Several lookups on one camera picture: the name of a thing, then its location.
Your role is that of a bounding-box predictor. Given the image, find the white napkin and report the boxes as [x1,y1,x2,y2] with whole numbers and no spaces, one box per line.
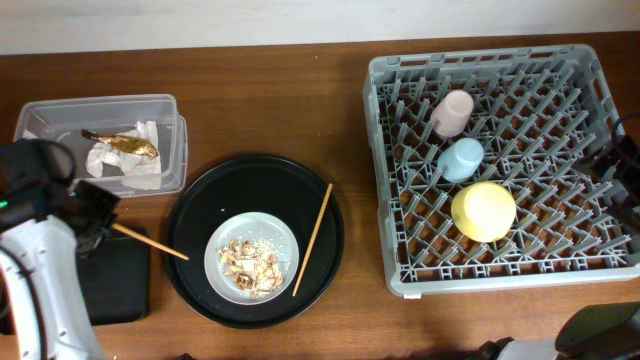
[85,121,161,177]

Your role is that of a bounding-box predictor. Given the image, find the gold foil wrapper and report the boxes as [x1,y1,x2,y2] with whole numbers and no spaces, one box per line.
[81,129,159,159]

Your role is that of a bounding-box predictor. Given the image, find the yellow bowl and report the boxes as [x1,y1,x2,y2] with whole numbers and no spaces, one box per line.
[451,182,517,243]

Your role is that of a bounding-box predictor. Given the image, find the light blue cup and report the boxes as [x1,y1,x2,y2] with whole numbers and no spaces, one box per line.
[437,138,484,183]

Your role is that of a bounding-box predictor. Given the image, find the pink cup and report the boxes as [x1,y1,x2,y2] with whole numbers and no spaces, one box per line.
[430,90,474,138]

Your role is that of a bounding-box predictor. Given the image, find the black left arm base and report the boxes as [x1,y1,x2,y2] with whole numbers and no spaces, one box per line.
[76,231,151,326]

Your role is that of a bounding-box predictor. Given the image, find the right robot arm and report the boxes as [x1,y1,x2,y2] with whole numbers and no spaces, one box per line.
[471,113,639,360]

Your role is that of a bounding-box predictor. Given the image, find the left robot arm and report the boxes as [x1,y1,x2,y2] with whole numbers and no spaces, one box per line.
[1,139,119,359]

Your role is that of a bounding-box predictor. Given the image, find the clear plastic waste bin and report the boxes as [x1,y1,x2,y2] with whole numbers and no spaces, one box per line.
[13,94,188,198]

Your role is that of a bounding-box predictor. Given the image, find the grey dishwasher rack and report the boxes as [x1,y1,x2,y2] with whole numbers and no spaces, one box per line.
[363,45,639,298]

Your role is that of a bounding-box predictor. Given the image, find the grey plate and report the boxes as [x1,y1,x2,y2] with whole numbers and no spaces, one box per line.
[204,212,300,305]

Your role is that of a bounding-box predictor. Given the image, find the food scraps on plate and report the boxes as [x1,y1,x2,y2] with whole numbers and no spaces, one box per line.
[218,239,284,299]

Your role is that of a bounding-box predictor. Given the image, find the round black tray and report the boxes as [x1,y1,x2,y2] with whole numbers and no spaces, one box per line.
[164,154,345,329]

